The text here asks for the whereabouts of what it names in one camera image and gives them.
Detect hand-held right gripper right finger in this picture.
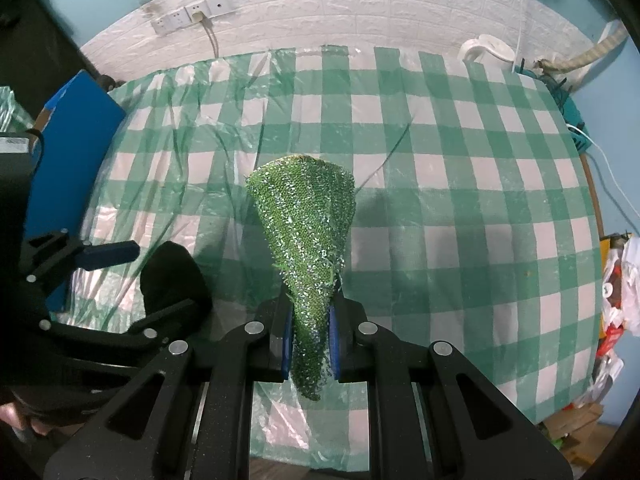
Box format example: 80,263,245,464
327,292,573,480

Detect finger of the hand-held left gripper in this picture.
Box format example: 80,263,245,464
22,230,141,306
42,297,199,356

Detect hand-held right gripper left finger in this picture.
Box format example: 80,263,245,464
44,292,296,480

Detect black sock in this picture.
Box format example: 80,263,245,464
139,241,213,333

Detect blue cardboard box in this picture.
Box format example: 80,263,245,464
22,70,126,313

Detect green glitter cloth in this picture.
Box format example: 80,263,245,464
245,155,357,402

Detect person's left hand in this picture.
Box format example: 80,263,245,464
0,402,53,436

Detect green checked plastic bag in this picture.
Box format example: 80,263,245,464
0,86,36,133

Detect black cabinet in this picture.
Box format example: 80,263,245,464
0,0,96,91

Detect green checked tablecloth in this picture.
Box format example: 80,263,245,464
70,46,603,466

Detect dark green thread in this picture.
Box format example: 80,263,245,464
362,122,413,186

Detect brown cardboard box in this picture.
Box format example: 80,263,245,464
540,402,606,453

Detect yellow box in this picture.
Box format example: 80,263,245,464
597,236,615,281

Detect white and red plastic bags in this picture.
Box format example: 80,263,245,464
582,237,640,411

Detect white electric kettle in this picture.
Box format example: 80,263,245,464
460,34,516,71

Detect teal plastic basket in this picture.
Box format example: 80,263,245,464
517,60,588,153

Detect beige corrugated pipe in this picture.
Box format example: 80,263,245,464
537,22,628,81

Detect grey plugged cable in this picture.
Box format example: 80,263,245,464
192,12,221,58

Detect white power cable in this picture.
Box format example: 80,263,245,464
567,122,636,236

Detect white hanging cord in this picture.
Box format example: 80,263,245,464
515,0,527,68

